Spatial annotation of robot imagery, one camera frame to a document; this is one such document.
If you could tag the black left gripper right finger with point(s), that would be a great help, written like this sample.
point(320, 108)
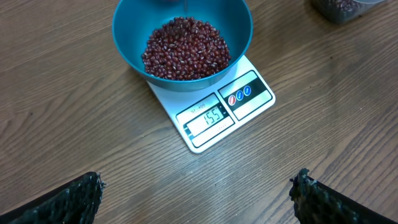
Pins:
point(316, 203)

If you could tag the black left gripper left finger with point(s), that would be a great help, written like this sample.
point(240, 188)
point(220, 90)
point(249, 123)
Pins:
point(77, 201)

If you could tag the white digital kitchen scale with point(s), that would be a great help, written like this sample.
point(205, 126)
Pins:
point(206, 116)

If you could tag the red beans in bowl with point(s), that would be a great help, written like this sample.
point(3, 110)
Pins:
point(185, 49)

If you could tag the teal plastic bowl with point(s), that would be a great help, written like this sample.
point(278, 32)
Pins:
point(134, 21)

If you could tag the clear plastic food container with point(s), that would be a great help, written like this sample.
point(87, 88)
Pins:
point(342, 11)

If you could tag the red adzuki beans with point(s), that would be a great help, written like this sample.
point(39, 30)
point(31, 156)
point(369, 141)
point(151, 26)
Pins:
point(337, 9)

